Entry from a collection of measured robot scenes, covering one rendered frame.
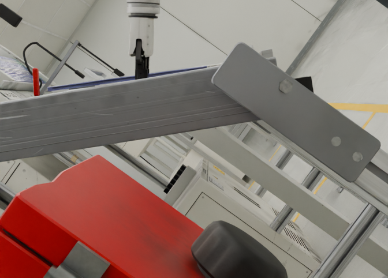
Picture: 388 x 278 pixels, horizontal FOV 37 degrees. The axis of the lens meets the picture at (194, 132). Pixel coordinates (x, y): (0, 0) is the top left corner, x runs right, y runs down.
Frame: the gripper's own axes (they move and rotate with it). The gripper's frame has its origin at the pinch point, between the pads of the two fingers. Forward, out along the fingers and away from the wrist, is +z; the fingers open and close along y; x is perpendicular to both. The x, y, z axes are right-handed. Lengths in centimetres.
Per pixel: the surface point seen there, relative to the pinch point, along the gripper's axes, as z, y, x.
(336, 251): 36, 22, 49
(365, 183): 1, 94, 40
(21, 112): -4, 92, 5
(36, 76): -1.3, 27.6, -17.8
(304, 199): 33, -8, 44
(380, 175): 1, 92, 42
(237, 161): 23.0, -7.8, 25.5
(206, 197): 46, -50, 14
